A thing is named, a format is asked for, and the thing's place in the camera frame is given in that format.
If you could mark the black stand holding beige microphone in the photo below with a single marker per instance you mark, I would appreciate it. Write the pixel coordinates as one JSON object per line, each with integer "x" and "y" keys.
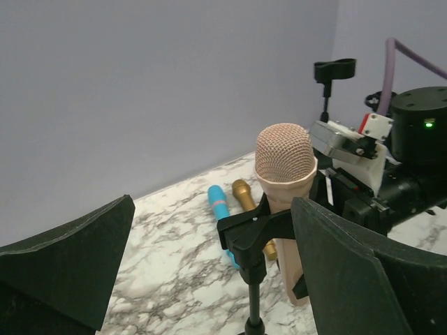
{"x": 245, "y": 235}

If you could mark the black tripod shock-mount stand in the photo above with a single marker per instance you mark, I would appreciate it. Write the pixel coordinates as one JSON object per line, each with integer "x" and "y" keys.
{"x": 372, "y": 101}

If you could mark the beige microphone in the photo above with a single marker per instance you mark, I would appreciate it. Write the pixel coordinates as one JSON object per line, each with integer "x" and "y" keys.
{"x": 285, "y": 166}

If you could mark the blue microphone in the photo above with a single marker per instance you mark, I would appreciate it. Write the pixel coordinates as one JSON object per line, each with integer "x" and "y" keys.
{"x": 218, "y": 202}

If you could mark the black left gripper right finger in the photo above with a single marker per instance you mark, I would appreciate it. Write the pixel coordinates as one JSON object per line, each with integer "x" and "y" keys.
{"x": 348, "y": 288}

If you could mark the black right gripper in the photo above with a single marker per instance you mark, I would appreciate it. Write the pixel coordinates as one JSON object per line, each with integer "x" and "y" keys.
{"x": 404, "y": 193}

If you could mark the gold microphone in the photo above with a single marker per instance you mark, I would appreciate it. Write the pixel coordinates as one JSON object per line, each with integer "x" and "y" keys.
{"x": 242, "y": 193}

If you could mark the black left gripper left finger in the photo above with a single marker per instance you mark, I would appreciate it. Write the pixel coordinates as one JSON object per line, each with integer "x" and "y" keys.
{"x": 61, "y": 280}

